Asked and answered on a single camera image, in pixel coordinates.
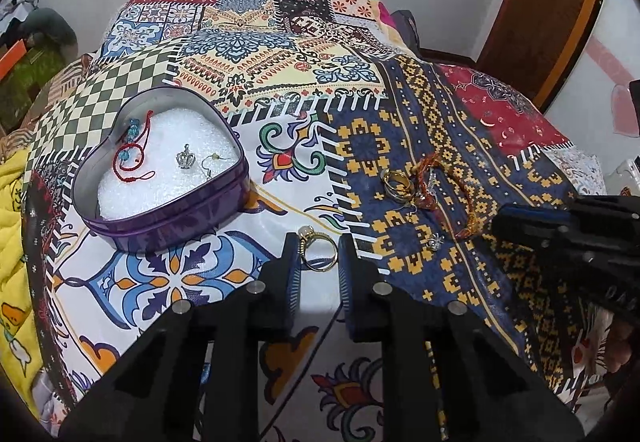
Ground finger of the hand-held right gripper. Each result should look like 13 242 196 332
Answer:
491 203 576 249

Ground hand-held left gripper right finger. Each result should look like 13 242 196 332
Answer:
337 234 586 442

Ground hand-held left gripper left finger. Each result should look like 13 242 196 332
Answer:
59 232 301 442

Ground gold ring with pearl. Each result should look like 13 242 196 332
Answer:
297 227 340 271

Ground purple heart-shaped tin box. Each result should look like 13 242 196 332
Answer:
71 87 249 254

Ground person's right hand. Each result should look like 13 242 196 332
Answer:
604 318 638 373

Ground gold band rings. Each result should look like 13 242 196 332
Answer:
381 169 416 201

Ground pearl hook earring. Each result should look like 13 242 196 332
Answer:
201 153 236 181

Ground white foam padding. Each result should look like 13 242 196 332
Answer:
97 108 244 219

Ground dark cloth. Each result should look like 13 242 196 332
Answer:
389 10 422 54

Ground patchwork patterned tablecloth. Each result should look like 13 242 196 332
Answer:
20 0 608 442

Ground yellow cartoon blanket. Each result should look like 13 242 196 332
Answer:
0 142 48 423

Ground grey green cloth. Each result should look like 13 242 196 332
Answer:
20 7 79 49

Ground orange box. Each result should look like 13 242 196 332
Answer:
0 39 27 80

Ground orange red braided bracelet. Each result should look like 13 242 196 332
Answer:
414 153 482 239

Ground red string bracelet blue beads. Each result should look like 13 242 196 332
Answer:
113 109 154 185

